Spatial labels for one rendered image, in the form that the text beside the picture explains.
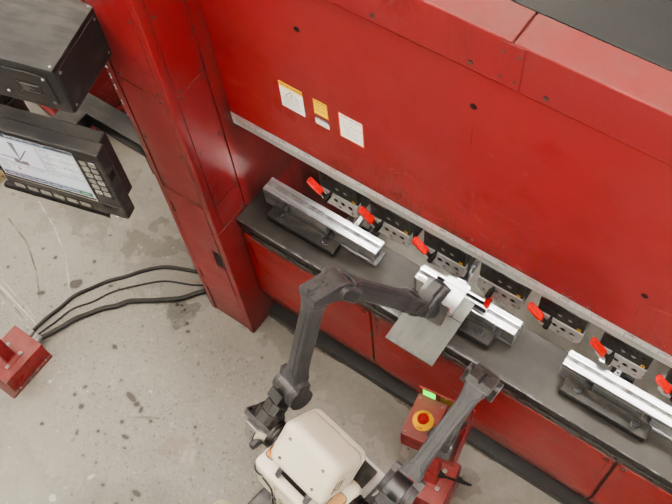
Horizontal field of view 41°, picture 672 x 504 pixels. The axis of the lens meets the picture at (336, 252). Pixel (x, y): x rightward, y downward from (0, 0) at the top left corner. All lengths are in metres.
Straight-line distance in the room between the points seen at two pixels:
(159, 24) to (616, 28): 1.20
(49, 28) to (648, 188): 1.58
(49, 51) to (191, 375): 1.95
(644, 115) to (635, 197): 0.29
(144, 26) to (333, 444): 1.21
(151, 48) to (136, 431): 2.01
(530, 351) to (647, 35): 1.43
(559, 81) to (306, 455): 1.17
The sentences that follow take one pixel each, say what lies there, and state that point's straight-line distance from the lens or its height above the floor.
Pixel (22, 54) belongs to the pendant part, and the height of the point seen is 1.95.
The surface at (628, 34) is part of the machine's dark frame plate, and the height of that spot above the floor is 2.30.
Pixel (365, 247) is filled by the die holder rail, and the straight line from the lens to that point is 3.11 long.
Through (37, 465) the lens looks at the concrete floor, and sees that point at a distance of 4.13.
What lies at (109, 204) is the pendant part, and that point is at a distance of 2.95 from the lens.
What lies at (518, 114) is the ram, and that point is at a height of 2.07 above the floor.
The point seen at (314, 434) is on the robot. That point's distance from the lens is 2.43.
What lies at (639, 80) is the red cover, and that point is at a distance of 1.85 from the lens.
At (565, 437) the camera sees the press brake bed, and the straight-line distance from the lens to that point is 3.15.
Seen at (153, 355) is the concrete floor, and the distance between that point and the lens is 4.14.
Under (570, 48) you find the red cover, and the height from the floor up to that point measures 2.30.
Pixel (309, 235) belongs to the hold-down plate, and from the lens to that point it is 3.23.
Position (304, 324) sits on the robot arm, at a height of 1.49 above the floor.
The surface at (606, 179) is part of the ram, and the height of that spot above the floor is 2.00.
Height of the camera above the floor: 3.69
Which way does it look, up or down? 61 degrees down
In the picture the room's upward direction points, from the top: 8 degrees counter-clockwise
